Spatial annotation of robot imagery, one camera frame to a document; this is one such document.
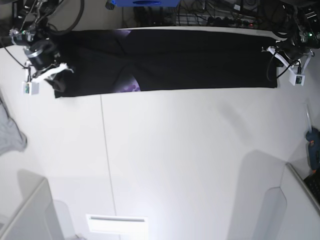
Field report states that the blue glue gun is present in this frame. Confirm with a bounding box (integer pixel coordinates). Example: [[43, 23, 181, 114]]
[[304, 103, 320, 173]]

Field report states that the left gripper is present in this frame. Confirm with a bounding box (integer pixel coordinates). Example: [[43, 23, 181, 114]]
[[261, 41, 315, 75]]

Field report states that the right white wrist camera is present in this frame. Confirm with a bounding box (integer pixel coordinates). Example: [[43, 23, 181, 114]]
[[22, 81, 40, 95]]

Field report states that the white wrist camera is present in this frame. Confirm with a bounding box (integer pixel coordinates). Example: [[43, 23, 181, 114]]
[[289, 73, 305, 86], [22, 81, 40, 95]]

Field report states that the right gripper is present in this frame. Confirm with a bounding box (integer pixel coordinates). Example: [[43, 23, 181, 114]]
[[23, 39, 74, 93]]

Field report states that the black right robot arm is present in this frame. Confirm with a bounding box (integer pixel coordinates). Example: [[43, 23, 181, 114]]
[[8, 0, 85, 95]]

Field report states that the grey cloth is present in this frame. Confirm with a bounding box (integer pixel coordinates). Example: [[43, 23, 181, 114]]
[[0, 91, 28, 156]]

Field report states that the black keyboard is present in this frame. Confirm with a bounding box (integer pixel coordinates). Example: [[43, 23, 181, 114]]
[[303, 169, 320, 203]]

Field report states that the black power strip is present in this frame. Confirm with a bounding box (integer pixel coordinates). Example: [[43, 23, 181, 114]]
[[205, 16, 257, 29]]

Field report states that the black T-shirt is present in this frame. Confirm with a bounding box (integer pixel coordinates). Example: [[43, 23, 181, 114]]
[[54, 29, 278, 98]]

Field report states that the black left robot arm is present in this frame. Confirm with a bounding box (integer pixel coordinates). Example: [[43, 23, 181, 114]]
[[260, 0, 320, 77]]

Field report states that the blue box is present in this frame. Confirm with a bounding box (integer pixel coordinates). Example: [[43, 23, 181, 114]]
[[110, 0, 180, 7]]

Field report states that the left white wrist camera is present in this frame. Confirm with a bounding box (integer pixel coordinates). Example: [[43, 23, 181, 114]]
[[289, 73, 305, 86]]

